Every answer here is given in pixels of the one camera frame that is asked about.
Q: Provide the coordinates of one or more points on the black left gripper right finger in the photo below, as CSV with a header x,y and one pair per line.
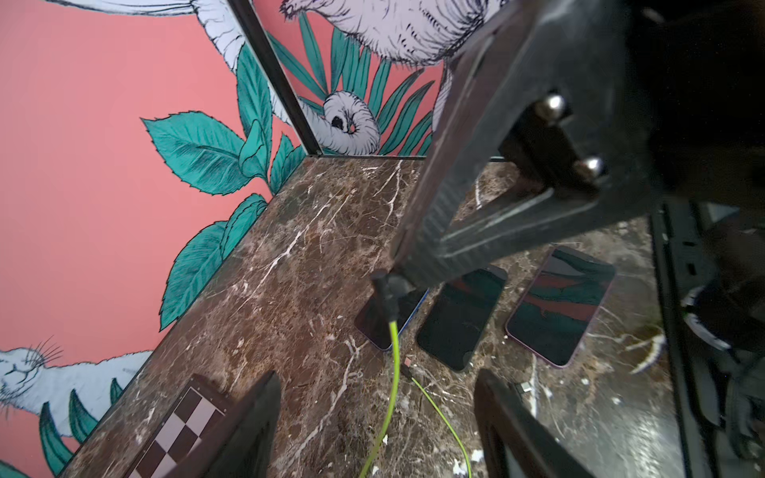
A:
x,y
515,443

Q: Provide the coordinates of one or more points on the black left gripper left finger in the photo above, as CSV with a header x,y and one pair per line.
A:
x,y
240,445

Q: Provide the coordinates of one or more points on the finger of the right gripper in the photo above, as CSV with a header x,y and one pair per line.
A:
x,y
493,86

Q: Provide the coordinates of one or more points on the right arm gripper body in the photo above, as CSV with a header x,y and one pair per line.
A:
x,y
639,100

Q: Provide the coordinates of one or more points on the blue smartphone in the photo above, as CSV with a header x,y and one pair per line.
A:
x,y
374,326

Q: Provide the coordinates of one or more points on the dark chessboard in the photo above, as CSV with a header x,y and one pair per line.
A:
x,y
191,417

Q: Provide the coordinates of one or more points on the purple smartphone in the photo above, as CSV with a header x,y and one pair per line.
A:
x,y
555,311

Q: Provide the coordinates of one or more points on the black smartphone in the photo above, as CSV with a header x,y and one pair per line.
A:
x,y
454,327

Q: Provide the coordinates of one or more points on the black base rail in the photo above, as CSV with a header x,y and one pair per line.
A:
x,y
680,266

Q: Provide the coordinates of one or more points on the black corner frame post left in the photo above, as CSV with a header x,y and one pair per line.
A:
x,y
257,39

